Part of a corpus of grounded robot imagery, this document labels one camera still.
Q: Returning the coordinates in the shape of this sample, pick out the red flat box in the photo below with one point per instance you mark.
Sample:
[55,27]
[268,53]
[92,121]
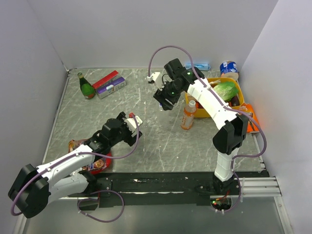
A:
[107,79]

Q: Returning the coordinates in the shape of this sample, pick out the purple silver box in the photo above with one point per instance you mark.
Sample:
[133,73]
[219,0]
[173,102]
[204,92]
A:
[111,87]

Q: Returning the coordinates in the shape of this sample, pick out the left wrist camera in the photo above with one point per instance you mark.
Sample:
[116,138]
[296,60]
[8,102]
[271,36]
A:
[133,121]

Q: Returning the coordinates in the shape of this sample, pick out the white bottle cap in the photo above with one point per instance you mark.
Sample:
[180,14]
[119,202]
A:
[192,103]

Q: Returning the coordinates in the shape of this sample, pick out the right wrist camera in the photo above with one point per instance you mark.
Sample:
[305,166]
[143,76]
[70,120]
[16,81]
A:
[156,79]

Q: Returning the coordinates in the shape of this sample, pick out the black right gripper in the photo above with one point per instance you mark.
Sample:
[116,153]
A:
[161,96]

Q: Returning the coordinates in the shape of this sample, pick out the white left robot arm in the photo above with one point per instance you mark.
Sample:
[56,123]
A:
[36,187]

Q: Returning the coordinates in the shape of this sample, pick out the red snack bag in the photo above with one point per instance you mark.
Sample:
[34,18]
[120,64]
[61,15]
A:
[94,168]

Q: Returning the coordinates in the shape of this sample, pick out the green cabbage toy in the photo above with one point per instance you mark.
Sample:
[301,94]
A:
[226,90]

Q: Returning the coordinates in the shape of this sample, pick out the blue white can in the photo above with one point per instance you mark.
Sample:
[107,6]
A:
[228,69]

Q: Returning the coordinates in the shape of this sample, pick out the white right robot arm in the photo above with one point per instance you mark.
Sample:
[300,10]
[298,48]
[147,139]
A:
[232,127]

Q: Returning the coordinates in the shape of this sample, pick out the yellow plastic basket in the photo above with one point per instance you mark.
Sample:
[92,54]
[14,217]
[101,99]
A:
[202,113]

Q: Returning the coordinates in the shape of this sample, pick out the green glass bottle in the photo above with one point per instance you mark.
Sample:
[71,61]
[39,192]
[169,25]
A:
[85,87]

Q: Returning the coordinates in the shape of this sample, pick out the orange razor package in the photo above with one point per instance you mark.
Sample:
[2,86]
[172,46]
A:
[253,126]

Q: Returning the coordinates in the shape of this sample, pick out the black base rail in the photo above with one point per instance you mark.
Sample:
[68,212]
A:
[160,188]

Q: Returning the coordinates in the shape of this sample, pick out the orange tea bottle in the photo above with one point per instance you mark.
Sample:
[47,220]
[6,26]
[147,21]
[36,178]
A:
[188,117]

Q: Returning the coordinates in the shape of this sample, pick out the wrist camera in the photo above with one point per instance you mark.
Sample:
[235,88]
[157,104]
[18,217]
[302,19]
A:
[156,79]
[133,121]

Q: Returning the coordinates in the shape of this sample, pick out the purple eggplant toy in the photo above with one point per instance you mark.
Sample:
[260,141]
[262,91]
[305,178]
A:
[235,101]

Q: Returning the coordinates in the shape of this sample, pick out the blue tissue pack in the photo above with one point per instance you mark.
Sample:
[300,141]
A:
[199,66]

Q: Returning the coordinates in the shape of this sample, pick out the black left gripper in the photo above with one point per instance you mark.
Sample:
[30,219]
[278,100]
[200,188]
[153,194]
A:
[129,139]

